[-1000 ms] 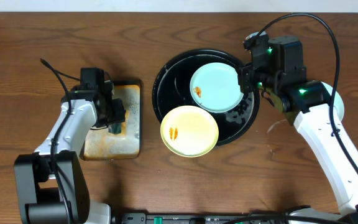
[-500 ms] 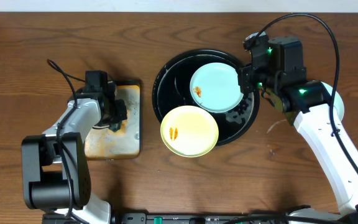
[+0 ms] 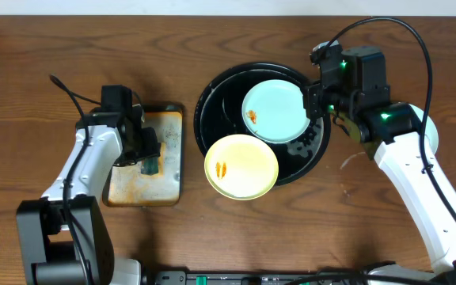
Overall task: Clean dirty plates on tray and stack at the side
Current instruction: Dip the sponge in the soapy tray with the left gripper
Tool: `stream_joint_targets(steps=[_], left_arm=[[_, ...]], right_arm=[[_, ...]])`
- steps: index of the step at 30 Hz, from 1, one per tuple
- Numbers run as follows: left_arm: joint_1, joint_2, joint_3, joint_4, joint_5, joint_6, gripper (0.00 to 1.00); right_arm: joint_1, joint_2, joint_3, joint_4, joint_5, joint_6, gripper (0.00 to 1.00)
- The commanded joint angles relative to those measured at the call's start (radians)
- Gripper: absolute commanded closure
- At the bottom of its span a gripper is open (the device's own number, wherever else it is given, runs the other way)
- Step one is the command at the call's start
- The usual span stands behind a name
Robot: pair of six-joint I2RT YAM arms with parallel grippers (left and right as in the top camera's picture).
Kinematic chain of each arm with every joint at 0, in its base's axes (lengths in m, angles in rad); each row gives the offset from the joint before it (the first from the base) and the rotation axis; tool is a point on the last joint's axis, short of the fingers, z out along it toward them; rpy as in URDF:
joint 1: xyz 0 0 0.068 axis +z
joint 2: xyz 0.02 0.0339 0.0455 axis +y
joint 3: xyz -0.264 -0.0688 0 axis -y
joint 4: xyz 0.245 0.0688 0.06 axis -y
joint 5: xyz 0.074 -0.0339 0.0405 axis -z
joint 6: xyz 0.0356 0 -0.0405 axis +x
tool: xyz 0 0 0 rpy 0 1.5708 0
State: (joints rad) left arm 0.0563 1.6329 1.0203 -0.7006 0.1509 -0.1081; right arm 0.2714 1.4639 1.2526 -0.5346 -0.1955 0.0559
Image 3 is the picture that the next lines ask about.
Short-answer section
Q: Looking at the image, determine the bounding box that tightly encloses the green yellow sponge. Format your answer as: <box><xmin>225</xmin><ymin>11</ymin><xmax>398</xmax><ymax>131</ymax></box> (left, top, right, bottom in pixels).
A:
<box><xmin>140</xmin><ymin>142</ymin><xmax>166</xmax><ymax>177</ymax></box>

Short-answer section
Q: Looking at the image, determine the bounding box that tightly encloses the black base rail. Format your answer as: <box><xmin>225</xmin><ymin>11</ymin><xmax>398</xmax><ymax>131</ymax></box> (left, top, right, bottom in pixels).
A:
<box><xmin>52</xmin><ymin>269</ymin><xmax>450</xmax><ymax>285</ymax></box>

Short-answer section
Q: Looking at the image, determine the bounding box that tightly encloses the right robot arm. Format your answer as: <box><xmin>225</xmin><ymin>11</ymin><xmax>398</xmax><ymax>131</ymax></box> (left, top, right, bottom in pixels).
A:
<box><xmin>302</xmin><ymin>55</ymin><xmax>456</xmax><ymax>284</ymax></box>

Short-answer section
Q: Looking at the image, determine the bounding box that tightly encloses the yellow plate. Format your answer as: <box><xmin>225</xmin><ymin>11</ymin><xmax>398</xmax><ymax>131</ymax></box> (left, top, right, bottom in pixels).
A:
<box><xmin>204</xmin><ymin>135</ymin><xmax>279</xmax><ymax>200</ymax></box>

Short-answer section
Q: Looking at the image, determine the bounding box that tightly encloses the light blue plate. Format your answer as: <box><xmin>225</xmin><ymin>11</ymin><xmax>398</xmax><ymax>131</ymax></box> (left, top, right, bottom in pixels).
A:
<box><xmin>241</xmin><ymin>79</ymin><xmax>310</xmax><ymax>144</ymax></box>
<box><xmin>409</xmin><ymin>104</ymin><xmax>439</xmax><ymax>154</ymax></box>

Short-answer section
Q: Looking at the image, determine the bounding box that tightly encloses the black rectangular soapy tray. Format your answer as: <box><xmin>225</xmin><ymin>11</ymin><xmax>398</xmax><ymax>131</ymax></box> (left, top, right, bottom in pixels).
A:
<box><xmin>102</xmin><ymin>104</ymin><xmax>184</xmax><ymax>207</ymax></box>

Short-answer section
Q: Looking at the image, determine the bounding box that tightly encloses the light blue plate top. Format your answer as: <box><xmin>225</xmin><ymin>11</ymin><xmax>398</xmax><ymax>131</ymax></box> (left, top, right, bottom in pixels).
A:
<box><xmin>241</xmin><ymin>79</ymin><xmax>310</xmax><ymax>144</ymax></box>

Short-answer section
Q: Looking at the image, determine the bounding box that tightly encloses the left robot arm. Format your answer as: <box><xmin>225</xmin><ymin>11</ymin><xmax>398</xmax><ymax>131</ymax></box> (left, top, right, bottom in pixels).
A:
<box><xmin>16</xmin><ymin>104</ymin><xmax>159</xmax><ymax>284</ymax></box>

